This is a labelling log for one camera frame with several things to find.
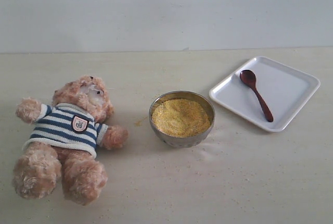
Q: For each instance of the dark red wooden spoon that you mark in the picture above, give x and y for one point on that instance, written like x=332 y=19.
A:
x=249 y=79

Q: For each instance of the beige teddy bear striped sweater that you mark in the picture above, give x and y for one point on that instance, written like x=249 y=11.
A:
x=62 y=145

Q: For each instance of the white rectangular plastic tray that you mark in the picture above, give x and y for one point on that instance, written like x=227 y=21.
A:
x=285 y=90

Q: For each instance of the yellow millet grains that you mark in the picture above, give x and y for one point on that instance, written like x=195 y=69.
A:
x=181 y=118

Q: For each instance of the metal bowl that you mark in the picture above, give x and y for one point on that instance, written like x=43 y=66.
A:
x=189 y=141

